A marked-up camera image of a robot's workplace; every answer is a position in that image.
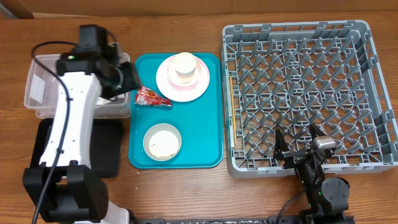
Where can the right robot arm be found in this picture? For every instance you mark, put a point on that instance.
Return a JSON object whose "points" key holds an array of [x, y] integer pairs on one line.
{"points": [[327, 197]]}

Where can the white rice pile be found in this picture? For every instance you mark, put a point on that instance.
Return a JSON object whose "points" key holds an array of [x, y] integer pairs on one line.
{"points": [[163, 145]]}

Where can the wooden chopstick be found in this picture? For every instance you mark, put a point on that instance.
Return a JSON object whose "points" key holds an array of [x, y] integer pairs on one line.
{"points": [[233, 109]]}

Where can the grey bowl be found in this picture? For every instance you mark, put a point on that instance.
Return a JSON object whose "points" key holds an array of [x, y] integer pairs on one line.
{"points": [[156, 128]]}

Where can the black plastic tray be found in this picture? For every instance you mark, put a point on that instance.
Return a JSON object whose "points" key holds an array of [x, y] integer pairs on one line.
{"points": [[105, 146]]}

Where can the teal serving tray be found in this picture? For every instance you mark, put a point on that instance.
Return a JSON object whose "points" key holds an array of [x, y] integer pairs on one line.
{"points": [[200, 123]]}

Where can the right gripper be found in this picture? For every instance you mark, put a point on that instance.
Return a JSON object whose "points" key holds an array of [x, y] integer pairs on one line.
{"points": [[295, 156]]}

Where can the clear plastic waste bin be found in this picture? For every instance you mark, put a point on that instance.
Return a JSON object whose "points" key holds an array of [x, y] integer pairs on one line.
{"points": [[41, 95]]}

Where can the grey dishwasher rack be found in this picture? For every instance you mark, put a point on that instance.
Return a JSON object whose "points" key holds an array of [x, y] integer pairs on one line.
{"points": [[288, 75]]}

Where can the red snack wrapper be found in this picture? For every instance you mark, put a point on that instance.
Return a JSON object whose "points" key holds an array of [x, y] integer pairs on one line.
{"points": [[147, 97]]}

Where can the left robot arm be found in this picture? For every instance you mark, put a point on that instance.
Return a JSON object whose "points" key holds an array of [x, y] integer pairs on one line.
{"points": [[63, 187]]}

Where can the pale green cup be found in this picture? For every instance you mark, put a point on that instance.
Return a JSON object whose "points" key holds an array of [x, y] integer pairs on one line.
{"points": [[184, 65]]}

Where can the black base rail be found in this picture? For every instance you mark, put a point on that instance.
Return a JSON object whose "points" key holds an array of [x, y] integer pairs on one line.
{"points": [[270, 220]]}

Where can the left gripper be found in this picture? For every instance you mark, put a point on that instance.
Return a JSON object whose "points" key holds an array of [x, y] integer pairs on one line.
{"points": [[131, 80]]}

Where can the pink bowl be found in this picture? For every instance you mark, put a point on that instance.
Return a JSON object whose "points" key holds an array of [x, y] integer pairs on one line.
{"points": [[174, 81]]}

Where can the white round plate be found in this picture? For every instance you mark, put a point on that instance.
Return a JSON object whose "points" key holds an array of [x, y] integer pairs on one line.
{"points": [[182, 94]]}

